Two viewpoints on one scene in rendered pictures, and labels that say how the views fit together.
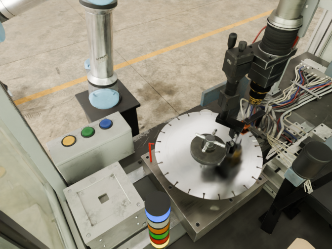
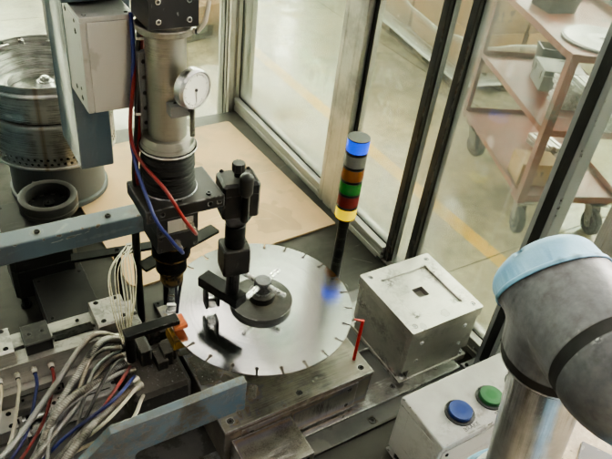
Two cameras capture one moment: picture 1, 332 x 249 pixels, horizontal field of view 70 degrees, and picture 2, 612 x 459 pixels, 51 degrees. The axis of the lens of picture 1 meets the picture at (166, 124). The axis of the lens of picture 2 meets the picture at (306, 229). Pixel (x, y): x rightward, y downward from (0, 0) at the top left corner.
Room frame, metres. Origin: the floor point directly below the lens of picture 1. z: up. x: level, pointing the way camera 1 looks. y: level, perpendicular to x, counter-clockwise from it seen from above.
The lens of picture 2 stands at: (1.26, -0.09, 1.75)
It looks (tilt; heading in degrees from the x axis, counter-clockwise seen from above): 37 degrees down; 179
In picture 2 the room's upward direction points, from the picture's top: 8 degrees clockwise
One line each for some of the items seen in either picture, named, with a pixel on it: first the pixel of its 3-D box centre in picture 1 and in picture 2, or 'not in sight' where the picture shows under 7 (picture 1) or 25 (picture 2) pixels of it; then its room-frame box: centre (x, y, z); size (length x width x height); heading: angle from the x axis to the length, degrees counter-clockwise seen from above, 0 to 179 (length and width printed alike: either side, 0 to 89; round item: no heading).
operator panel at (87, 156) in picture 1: (94, 147); (472, 417); (0.54, 0.27, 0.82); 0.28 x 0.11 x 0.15; 124
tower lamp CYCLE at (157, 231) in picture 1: (158, 220); (352, 171); (0.17, 0.01, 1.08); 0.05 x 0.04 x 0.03; 34
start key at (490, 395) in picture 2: (88, 132); (490, 397); (0.55, 0.28, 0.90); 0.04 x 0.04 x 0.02
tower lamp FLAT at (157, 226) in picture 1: (158, 213); (355, 158); (0.17, 0.01, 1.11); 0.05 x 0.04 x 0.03; 34
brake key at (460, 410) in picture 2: (105, 124); (459, 413); (0.59, 0.22, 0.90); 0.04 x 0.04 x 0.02
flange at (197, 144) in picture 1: (208, 146); (261, 297); (0.44, -0.13, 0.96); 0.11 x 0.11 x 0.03
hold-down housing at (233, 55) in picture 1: (233, 78); (235, 219); (0.50, -0.18, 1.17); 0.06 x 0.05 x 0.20; 115
